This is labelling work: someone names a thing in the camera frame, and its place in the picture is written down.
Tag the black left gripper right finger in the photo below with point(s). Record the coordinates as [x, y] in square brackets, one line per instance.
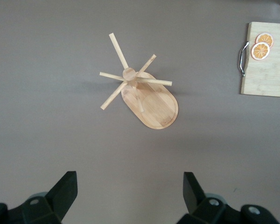
[193, 193]

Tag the orange slice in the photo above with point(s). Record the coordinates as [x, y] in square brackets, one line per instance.
[260, 51]
[266, 37]

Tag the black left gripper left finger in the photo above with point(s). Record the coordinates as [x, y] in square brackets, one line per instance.
[60, 193]

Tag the wooden mug tree rack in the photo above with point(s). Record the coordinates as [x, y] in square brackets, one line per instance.
[158, 102]

